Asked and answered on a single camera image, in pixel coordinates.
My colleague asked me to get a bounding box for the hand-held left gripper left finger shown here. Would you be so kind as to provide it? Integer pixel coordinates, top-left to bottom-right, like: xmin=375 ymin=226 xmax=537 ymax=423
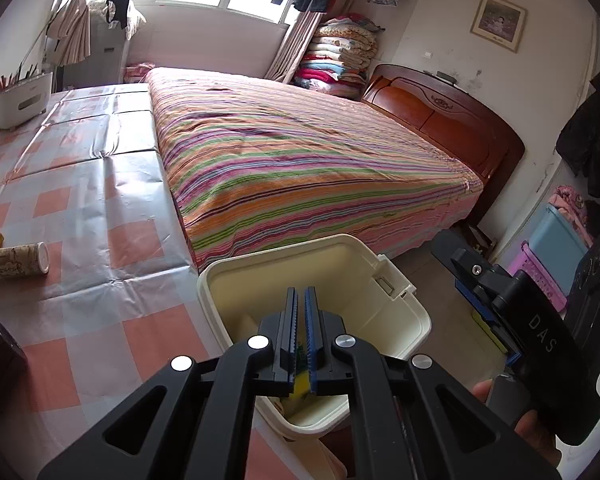
xmin=37 ymin=287 xmax=301 ymax=480

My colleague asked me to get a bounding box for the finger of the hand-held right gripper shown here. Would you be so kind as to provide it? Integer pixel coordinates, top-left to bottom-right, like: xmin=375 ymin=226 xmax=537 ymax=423
xmin=430 ymin=229 xmax=516 ymax=323
xmin=472 ymin=307 xmax=523 ymax=368

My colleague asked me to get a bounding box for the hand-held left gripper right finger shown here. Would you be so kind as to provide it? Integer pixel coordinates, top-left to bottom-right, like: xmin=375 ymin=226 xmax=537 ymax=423
xmin=304 ymin=286 xmax=563 ymax=480

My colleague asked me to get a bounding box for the green yellow sponge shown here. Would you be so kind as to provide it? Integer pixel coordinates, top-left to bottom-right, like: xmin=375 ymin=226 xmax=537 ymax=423
xmin=290 ymin=340 xmax=315 ymax=398

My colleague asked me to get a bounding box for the cream plastic bin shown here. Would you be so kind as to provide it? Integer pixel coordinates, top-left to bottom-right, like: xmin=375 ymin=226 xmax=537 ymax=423
xmin=197 ymin=234 xmax=432 ymax=453

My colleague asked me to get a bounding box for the printed drink bottle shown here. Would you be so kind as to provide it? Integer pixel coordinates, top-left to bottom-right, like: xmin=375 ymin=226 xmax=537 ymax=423
xmin=0 ymin=241 xmax=50 ymax=283

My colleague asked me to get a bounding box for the dark snack packet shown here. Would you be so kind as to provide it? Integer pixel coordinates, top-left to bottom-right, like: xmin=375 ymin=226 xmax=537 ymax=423
xmin=0 ymin=317 xmax=29 ymax=426

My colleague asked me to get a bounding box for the person's right hand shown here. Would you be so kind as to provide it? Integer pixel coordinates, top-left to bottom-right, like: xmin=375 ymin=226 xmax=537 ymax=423
xmin=470 ymin=379 xmax=563 ymax=466

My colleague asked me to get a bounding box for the pink plastic basket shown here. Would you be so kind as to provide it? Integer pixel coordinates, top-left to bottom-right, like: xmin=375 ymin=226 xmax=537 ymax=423
xmin=507 ymin=241 xmax=570 ymax=313

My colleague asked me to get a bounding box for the blue storage box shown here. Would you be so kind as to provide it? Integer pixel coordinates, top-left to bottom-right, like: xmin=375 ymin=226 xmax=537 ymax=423
xmin=527 ymin=202 xmax=591 ymax=296

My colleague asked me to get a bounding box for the pink printed cloth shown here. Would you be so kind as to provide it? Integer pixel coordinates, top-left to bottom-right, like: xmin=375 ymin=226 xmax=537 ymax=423
xmin=551 ymin=185 xmax=593 ymax=246

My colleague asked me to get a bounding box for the striped bed sheet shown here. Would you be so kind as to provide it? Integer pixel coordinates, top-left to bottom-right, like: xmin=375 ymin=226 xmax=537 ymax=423
xmin=145 ymin=66 xmax=485 ymax=271

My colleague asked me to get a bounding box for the wooden headboard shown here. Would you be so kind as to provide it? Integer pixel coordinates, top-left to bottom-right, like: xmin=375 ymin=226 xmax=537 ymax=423
xmin=361 ymin=63 xmax=526 ymax=226

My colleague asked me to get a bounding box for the black hanging jacket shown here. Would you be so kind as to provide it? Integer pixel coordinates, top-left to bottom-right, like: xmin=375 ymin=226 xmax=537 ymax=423
xmin=555 ymin=64 xmax=600 ymax=198

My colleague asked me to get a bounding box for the framed picture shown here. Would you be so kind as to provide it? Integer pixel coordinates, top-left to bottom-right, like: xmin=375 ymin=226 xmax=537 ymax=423
xmin=469 ymin=0 xmax=527 ymax=54

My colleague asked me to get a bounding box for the stack of folded quilts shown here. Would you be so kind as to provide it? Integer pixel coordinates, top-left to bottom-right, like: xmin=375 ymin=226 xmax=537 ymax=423
xmin=294 ymin=16 xmax=383 ymax=101

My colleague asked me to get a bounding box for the striped pink curtain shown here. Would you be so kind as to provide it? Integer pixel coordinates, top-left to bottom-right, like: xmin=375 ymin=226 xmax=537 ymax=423
xmin=45 ymin=0 xmax=98 ymax=67
xmin=265 ymin=10 xmax=323 ymax=83

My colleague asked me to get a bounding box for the pink cardboard box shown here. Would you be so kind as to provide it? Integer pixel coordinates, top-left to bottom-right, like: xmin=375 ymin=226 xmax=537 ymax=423
xmin=124 ymin=61 xmax=156 ymax=85

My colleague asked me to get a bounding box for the grey air conditioner unit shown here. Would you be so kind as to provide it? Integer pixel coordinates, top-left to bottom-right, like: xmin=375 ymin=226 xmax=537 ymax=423
xmin=62 ymin=14 xmax=131 ymax=88

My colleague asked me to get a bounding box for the floral cloth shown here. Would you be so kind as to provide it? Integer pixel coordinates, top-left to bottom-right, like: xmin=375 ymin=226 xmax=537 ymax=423
xmin=87 ymin=0 xmax=148 ymax=40

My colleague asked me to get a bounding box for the white utensil holder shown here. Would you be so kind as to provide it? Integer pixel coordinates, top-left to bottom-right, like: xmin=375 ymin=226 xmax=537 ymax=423
xmin=0 ymin=71 xmax=54 ymax=131

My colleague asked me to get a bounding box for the bundle of chopsticks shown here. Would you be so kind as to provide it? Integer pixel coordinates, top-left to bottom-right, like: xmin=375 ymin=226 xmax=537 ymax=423
xmin=0 ymin=62 xmax=43 ymax=92

